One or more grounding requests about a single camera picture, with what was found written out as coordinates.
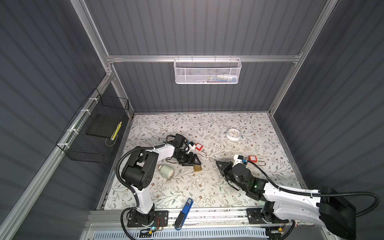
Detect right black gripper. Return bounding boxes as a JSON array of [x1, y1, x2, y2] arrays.
[[215, 159, 246, 192]]

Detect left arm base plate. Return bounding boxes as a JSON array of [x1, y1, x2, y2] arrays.
[[126, 210, 169, 228]]

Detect white round clock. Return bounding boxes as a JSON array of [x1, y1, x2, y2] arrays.
[[226, 128, 242, 142]]

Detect black pad in basket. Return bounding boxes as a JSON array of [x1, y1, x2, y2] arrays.
[[86, 114, 120, 138]]

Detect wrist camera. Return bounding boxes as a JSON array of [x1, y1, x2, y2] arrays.
[[184, 142, 196, 154], [233, 155, 247, 166]]

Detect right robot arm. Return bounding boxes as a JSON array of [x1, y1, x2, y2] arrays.
[[216, 161, 381, 240]]

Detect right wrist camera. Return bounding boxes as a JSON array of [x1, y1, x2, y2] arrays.
[[233, 155, 247, 166]]

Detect white wire mesh basket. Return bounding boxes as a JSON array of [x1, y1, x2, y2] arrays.
[[173, 58, 242, 85]]

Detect black wire basket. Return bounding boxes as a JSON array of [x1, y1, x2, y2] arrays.
[[57, 91, 130, 164]]

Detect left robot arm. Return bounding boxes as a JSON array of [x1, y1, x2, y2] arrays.
[[116, 134, 201, 226]]

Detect red padlock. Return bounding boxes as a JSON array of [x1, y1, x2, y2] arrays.
[[248, 156, 267, 166], [195, 143, 207, 157]]

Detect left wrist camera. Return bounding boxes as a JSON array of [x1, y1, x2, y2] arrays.
[[184, 142, 196, 154]]

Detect blue black utility knife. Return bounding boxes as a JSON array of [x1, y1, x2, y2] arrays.
[[174, 198, 194, 231]]

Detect coloured marker pack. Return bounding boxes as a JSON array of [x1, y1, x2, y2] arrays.
[[296, 221, 316, 227]]

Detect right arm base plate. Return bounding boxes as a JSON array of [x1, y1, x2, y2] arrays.
[[246, 208, 290, 225]]

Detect brass padlock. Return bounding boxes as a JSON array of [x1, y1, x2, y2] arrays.
[[194, 165, 202, 172]]

